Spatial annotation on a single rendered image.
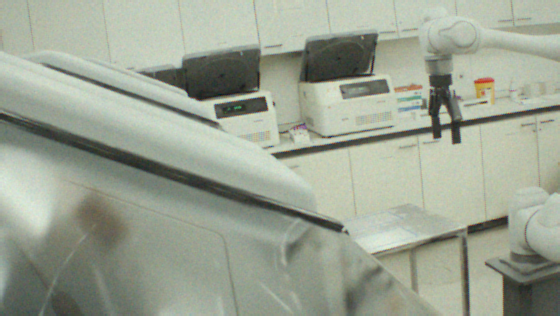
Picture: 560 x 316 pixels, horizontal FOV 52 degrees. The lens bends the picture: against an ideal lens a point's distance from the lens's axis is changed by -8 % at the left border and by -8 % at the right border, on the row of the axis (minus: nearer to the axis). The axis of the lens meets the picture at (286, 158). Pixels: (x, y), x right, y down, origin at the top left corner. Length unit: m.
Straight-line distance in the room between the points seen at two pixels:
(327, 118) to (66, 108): 3.70
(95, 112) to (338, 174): 3.76
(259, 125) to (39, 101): 3.59
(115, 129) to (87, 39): 3.79
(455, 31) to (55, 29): 3.09
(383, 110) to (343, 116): 0.29
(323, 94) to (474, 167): 1.26
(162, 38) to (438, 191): 2.21
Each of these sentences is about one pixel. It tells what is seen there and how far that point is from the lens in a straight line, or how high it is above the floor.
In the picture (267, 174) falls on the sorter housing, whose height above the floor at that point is 1.45.
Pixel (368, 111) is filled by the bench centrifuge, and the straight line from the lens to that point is 4.21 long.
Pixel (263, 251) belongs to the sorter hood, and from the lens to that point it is 0.31.
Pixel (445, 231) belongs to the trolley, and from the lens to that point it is 2.28.
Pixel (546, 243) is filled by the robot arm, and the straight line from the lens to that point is 1.97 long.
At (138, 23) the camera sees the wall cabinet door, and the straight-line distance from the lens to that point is 4.24.
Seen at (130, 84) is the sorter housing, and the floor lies 1.52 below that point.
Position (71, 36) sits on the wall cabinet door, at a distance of 4.27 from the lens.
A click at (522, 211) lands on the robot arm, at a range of 2.12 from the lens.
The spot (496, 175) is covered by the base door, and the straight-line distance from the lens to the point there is 4.72.
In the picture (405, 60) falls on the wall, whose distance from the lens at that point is 4.98.
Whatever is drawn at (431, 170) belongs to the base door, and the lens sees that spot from 4.44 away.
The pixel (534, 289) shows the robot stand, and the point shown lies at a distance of 2.20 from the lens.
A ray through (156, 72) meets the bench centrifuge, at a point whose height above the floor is 1.50.
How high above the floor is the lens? 1.55
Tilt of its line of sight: 10 degrees down
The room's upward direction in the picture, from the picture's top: 8 degrees counter-clockwise
